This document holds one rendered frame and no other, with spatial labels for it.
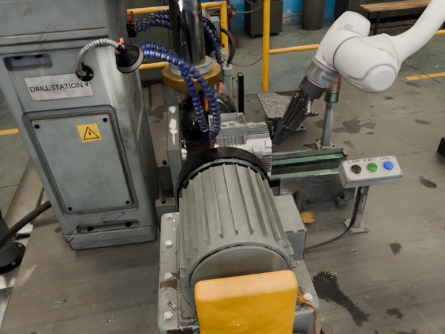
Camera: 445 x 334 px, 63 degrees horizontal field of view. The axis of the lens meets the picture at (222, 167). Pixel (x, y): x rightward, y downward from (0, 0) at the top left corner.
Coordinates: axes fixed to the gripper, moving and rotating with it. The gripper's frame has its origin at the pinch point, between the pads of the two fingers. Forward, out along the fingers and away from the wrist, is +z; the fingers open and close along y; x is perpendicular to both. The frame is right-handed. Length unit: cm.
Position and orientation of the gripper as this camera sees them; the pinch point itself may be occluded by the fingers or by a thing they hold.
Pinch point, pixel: (280, 135)
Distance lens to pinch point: 121.2
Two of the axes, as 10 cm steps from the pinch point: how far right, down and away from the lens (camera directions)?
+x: 8.9, 3.1, 3.5
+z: -4.5, 7.5, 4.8
